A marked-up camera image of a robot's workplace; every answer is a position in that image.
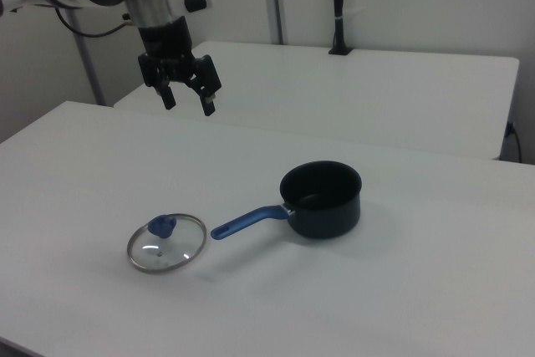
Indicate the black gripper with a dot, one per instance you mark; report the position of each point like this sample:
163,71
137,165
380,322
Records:
167,41

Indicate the glass lid with blue knob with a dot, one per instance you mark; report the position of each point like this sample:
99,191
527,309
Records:
167,248

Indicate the black pole with base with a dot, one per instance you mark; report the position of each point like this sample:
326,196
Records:
339,6

